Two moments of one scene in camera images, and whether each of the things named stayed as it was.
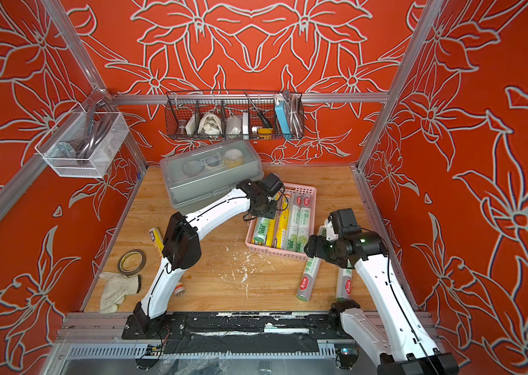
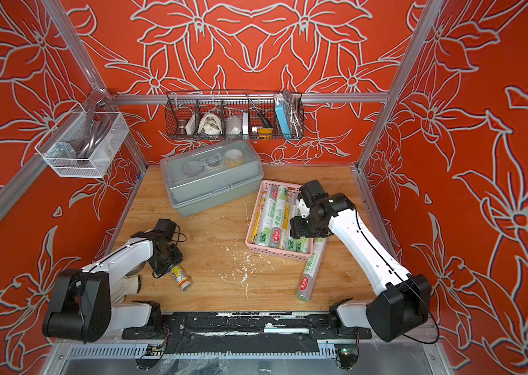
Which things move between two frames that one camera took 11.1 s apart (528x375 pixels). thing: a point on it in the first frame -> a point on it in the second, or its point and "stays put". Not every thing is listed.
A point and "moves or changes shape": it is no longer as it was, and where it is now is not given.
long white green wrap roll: x=309 y=274 stays put
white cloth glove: x=115 y=287 stays put
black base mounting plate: x=297 y=326 stays put
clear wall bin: x=85 y=144 stays put
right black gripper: x=319 y=250 -> x=296 y=229
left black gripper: x=271 y=215 -> x=178 y=258
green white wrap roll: x=294 y=222 stays put
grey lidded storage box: x=194 y=176 stays put
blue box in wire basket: x=283 y=119 stays put
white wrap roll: x=344 y=286 -> x=279 y=227
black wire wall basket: x=234 y=115 stays put
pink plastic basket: x=290 y=188 moves or changes shape
